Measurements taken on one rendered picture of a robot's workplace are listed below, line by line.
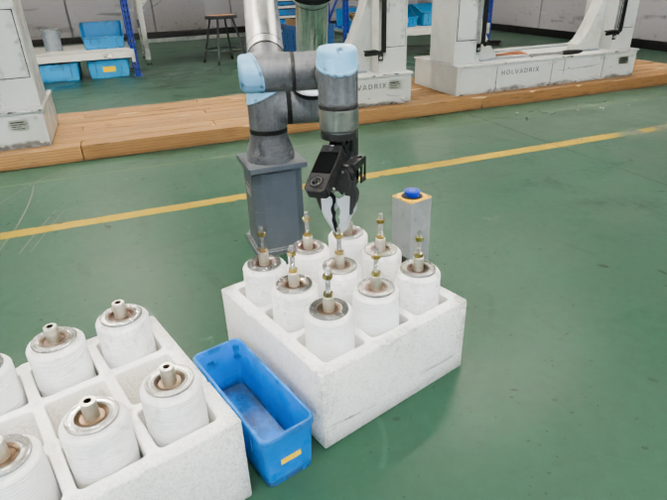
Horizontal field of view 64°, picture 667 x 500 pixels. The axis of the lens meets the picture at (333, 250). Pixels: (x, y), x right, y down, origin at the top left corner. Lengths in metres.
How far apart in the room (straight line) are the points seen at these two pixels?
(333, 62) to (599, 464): 0.87
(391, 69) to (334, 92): 2.49
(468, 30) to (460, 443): 2.97
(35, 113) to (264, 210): 1.67
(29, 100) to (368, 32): 1.91
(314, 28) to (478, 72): 2.35
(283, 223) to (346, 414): 0.82
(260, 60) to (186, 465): 0.73
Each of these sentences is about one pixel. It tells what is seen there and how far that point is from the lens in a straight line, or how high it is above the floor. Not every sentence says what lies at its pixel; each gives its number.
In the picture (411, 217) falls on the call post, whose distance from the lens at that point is 1.32.
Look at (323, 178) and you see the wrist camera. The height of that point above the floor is 0.48.
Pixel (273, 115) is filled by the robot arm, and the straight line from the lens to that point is 1.64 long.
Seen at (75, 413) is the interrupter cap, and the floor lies 0.25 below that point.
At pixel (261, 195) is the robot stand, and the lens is 1.68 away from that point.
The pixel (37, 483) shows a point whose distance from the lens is 0.88.
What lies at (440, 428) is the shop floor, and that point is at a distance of 1.14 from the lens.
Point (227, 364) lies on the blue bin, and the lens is 1.21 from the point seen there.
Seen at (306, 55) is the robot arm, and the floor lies 0.67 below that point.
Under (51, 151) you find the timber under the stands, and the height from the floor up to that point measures 0.07.
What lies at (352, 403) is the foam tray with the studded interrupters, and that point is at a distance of 1.07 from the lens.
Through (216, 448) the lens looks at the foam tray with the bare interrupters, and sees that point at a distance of 0.92.
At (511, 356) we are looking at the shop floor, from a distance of 1.35.
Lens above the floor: 0.81
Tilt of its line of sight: 27 degrees down
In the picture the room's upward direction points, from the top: 2 degrees counter-clockwise
